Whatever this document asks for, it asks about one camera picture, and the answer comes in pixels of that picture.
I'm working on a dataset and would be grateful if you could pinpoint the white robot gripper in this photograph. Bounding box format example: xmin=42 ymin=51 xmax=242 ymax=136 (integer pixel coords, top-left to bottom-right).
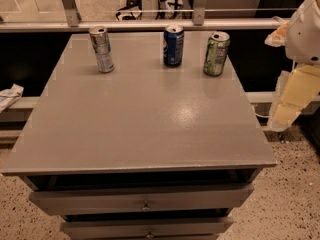
xmin=264 ymin=0 xmax=320 ymax=132

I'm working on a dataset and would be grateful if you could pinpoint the green soda can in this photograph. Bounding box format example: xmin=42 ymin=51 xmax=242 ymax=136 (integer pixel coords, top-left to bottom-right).
xmin=203 ymin=31 xmax=231 ymax=77

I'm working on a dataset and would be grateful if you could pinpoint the blue Pepsi can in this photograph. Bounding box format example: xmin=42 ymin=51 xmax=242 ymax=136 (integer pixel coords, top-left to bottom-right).
xmin=163 ymin=24 xmax=184 ymax=67

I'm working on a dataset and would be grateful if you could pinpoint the silver energy drink can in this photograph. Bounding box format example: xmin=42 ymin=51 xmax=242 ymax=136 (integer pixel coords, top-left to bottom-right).
xmin=89 ymin=26 xmax=114 ymax=73

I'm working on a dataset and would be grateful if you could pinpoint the grey drawer cabinet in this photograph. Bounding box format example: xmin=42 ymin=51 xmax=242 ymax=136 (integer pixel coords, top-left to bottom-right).
xmin=2 ymin=32 xmax=275 ymax=240

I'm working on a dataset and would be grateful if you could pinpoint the black office chair base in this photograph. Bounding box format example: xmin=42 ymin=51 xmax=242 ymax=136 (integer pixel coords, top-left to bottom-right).
xmin=115 ymin=0 xmax=142 ymax=21

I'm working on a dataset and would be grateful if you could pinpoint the lower grey drawer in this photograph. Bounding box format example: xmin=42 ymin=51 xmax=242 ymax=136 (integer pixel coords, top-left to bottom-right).
xmin=61 ymin=217 xmax=233 ymax=239

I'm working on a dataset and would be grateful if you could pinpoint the grey drawer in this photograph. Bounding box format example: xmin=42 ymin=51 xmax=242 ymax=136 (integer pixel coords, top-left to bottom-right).
xmin=29 ymin=184 xmax=254 ymax=215
xmin=61 ymin=217 xmax=233 ymax=239

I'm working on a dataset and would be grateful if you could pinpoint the metal window railing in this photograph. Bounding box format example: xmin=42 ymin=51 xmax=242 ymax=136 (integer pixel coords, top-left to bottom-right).
xmin=0 ymin=0 xmax=284 ymax=33

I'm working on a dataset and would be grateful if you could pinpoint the upper grey drawer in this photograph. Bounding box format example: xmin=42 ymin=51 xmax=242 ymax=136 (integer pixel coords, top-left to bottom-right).
xmin=29 ymin=184 xmax=254 ymax=215

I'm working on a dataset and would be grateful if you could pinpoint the white cloth on ledge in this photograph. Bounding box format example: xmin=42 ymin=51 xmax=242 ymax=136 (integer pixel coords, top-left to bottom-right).
xmin=0 ymin=84 xmax=24 ymax=113

